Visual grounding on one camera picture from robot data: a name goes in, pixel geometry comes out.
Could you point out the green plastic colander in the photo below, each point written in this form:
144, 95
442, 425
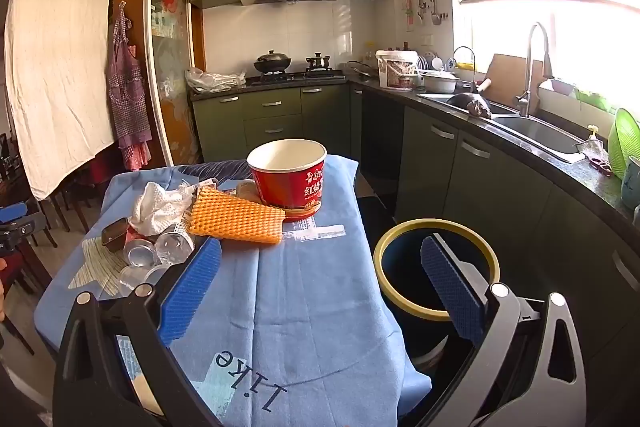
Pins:
625, 142

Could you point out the teal container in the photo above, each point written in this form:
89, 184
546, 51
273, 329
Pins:
632, 187

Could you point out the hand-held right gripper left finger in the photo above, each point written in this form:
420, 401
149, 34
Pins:
192, 287

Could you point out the red instant noodle cup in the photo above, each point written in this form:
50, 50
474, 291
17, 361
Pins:
285, 192

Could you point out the hanging kitchen utensils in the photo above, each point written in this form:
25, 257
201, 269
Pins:
435, 14

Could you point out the dark wooden chair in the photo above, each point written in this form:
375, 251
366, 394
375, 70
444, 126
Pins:
50, 212

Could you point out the frosted glass sliding door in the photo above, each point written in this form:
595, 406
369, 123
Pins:
170, 57

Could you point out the blue printed tablecloth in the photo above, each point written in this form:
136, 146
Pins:
310, 307

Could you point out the white hanging cloth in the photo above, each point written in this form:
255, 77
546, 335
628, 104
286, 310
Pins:
55, 57

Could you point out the brown plastic tray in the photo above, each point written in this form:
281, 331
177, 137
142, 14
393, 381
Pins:
114, 234

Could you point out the black gas stove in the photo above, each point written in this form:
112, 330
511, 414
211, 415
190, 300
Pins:
300, 77

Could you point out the white enamel pot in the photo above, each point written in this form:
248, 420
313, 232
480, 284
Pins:
440, 83

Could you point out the clear soap dispenser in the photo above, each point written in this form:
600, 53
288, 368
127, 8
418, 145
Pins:
595, 147

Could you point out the yellow rimmed dark bin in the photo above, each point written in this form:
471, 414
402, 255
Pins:
407, 337

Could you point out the pile of plastic bags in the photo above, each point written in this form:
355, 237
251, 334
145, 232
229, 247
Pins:
210, 81

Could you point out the white plastic bucket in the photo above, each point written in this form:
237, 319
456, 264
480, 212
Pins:
397, 72

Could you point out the steel double sink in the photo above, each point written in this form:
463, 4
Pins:
540, 134

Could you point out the small curved tap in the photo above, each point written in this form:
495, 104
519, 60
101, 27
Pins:
474, 62

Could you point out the clear plastic cup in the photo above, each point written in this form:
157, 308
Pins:
137, 252
135, 278

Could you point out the black wok with lid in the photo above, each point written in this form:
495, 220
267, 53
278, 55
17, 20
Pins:
272, 63

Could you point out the crushed clear plastic bottle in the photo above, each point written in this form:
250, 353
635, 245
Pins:
175, 244

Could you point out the tall steel faucet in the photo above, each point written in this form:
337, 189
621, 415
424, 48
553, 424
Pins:
523, 102

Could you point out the dark kettle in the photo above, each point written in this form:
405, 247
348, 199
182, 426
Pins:
318, 63

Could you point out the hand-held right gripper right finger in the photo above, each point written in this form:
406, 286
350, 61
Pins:
452, 292

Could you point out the white tissue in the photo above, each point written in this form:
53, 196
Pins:
155, 207

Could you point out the orange foam net sleeve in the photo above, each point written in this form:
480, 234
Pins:
235, 217

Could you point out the dish rack with plates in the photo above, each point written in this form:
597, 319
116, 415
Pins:
431, 63

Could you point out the wooden cutting board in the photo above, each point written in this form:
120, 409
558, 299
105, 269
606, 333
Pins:
505, 77

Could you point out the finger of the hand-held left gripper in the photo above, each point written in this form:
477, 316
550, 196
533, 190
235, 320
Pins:
12, 210

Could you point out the pink checked apron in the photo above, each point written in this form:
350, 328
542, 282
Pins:
127, 107

